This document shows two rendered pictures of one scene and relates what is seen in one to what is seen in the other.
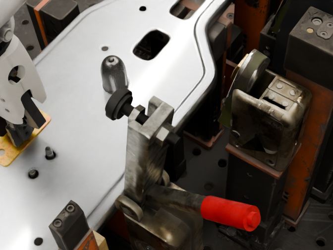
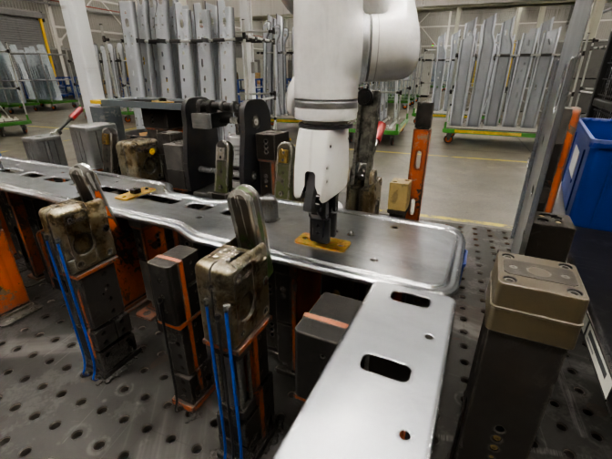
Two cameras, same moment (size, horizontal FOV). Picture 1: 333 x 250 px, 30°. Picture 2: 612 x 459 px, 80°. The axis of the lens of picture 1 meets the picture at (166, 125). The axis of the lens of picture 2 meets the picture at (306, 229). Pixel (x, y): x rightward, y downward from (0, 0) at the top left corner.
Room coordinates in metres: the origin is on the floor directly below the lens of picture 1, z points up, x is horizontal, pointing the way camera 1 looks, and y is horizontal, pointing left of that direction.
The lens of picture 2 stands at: (0.55, 0.67, 1.25)
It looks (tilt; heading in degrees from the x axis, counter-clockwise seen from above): 24 degrees down; 257
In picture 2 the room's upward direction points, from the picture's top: straight up
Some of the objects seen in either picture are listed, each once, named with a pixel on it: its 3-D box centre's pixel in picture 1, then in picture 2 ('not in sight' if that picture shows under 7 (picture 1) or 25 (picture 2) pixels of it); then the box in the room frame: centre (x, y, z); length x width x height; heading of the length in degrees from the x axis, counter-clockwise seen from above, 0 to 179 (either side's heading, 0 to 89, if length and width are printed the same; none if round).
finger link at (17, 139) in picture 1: (25, 126); (329, 213); (0.40, 0.16, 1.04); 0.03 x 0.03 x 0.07; 51
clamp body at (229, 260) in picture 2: not in sight; (239, 360); (0.55, 0.26, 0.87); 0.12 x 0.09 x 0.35; 51
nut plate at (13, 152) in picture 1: (17, 133); (322, 239); (0.41, 0.18, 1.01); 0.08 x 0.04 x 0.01; 141
